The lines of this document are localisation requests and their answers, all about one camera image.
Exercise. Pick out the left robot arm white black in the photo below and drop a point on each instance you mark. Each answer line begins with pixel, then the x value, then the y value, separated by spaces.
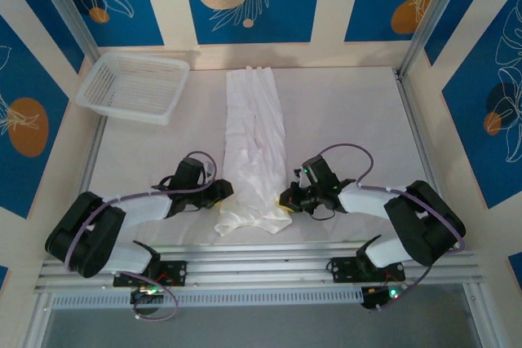
pixel 142 207

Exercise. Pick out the aluminium frame post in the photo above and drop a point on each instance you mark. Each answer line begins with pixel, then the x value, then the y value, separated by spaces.
pixel 65 1
pixel 432 10

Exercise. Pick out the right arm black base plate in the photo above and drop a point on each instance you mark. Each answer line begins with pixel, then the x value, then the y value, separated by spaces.
pixel 342 268

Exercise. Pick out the white t-shirt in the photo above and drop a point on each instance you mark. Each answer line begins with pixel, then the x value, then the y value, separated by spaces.
pixel 253 140

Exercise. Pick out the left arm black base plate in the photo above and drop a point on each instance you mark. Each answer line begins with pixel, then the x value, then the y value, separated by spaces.
pixel 179 272

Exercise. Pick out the aluminium side rail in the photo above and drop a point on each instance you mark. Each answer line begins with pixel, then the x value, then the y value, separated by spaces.
pixel 416 128
pixel 91 160

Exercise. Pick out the aluminium mounting rail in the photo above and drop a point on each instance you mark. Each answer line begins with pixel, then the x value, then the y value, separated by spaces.
pixel 261 270

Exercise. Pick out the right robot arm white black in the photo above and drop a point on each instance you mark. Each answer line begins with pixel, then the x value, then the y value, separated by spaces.
pixel 363 201

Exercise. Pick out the black electronics box green light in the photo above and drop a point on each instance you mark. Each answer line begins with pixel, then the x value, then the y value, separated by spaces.
pixel 142 297
pixel 381 297

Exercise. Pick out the white plastic mesh basket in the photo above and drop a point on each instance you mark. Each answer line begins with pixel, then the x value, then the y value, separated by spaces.
pixel 130 87

